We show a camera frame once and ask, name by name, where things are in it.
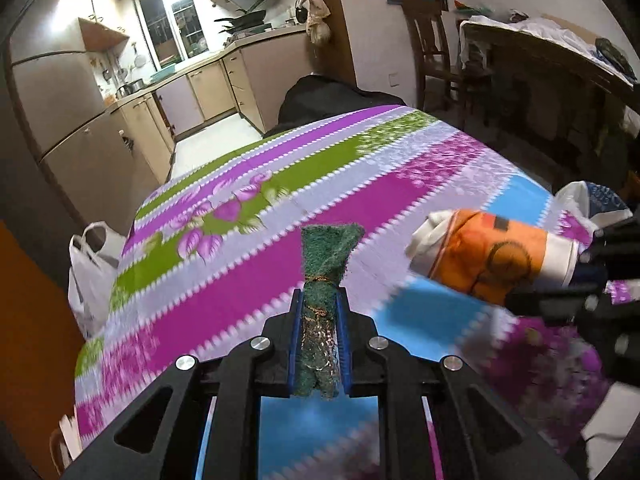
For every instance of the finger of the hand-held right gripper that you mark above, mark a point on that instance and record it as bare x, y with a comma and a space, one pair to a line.
550, 300
612, 242

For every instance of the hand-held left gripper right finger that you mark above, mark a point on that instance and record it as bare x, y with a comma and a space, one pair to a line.
344, 345

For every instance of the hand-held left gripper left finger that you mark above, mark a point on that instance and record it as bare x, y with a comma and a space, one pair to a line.
296, 345

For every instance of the white blue-print plastic bag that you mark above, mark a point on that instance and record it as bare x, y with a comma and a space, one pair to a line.
595, 200

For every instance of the orange white packet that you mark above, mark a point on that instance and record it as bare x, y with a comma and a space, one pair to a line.
490, 260

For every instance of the green scouring pad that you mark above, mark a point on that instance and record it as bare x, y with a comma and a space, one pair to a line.
325, 260

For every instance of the striped floral tablecloth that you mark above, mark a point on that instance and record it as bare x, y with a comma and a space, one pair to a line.
260, 260

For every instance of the dark wooden side table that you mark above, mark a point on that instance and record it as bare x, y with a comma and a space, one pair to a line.
550, 90

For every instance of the dark crumpled cloth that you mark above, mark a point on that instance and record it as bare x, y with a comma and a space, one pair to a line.
614, 56

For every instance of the plain white plastic bag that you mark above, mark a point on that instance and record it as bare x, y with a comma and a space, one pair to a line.
95, 275

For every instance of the white cloth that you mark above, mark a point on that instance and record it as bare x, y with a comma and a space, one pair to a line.
540, 27

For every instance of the large black bag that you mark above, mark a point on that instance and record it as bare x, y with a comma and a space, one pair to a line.
325, 100

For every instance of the dark wooden chair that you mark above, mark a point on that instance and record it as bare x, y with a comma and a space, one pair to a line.
435, 55

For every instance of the orange wooden cabinet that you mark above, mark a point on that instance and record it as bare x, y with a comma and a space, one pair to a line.
30, 340

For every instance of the beige kitchen base cabinets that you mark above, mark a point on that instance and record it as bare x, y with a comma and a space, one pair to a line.
210, 90

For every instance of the grey refrigerator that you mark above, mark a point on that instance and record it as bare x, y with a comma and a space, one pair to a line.
75, 135

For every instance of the steel kettle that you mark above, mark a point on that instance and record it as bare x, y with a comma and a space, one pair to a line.
125, 90

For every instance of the hanging beige cloth bag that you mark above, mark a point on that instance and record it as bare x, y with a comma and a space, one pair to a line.
317, 20

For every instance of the black wok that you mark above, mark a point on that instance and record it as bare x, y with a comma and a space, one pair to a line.
245, 20

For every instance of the kitchen window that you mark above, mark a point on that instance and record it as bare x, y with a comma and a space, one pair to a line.
172, 27

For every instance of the wooden wall cabinet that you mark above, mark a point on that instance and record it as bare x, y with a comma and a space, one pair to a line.
102, 35

